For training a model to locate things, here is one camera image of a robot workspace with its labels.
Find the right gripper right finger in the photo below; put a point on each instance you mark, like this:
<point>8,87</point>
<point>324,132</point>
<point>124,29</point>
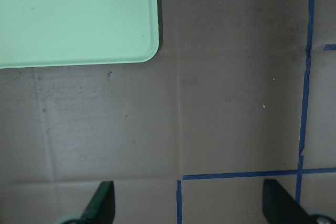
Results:
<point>280,207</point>

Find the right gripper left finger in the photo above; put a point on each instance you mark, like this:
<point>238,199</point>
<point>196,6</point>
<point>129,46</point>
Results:
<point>101,208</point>

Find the brown paper table cover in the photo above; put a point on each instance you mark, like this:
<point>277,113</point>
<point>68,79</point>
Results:
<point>239,90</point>

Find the light green tray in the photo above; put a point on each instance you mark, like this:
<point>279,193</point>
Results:
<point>43,33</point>

